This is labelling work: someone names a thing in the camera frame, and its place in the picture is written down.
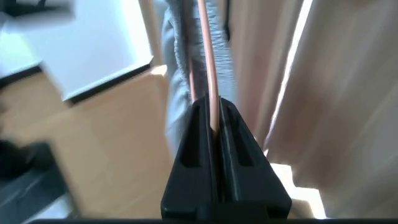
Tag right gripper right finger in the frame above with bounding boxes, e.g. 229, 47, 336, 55
218, 97, 292, 219

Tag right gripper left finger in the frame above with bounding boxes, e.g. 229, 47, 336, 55
160, 94, 219, 219

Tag pale grey shorts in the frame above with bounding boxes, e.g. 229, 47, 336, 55
160, 0, 238, 158

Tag pink clothes hanger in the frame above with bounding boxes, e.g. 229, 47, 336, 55
183, 0, 221, 135

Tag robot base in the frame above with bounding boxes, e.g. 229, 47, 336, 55
0, 139, 71, 224

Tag beige curtain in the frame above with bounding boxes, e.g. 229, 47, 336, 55
228, 0, 398, 219

